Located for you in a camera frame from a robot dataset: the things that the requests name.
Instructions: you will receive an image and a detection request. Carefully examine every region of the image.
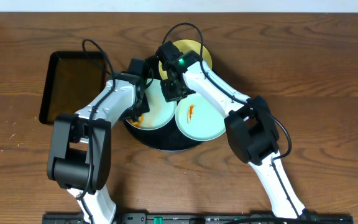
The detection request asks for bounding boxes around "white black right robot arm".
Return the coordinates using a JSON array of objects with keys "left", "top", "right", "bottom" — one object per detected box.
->
[{"left": 156, "top": 47, "right": 305, "bottom": 219}]

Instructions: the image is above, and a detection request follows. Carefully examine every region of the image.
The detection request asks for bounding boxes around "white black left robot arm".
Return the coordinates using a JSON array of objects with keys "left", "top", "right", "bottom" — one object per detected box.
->
[{"left": 47, "top": 58, "right": 151, "bottom": 223}]

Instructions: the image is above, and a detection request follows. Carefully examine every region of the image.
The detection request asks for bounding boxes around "orange sponge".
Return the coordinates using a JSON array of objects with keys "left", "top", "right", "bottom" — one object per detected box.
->
[{"left": 127, "top": 114, "right": 144, "bottom": 127}]

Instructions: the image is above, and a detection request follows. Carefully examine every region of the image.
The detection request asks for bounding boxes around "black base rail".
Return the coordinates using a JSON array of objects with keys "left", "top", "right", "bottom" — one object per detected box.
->
[{"left": 42, "top": 212, "right": 354, "bottom": 224}]

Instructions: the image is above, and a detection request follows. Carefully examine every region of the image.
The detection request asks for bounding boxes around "yellow plate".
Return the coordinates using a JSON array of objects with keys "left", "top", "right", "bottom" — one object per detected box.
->
[{"left": 158, "top": 39, "right": 213, "bottom": 80}]

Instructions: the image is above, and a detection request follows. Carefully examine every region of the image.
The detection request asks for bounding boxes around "black round tray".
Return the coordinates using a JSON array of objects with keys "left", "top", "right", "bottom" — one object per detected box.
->
[{"left": 122, "top": 54, "right": 226, "bottom": 152}]

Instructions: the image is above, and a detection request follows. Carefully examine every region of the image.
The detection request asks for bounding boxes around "black rectangular water tray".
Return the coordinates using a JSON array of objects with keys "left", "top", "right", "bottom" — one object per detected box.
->
[{"left": 39, "top": 51, "right": 106, "bottom": 124}]

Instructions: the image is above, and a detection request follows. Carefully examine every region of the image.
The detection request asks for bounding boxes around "light green plate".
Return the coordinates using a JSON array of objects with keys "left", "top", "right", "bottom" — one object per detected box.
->
[
  {"left": 175, "top": 93, "right": 226, "bottom": 141},
  {"left": 127, "top": 79, "right": 177, "bottom": 131}
]

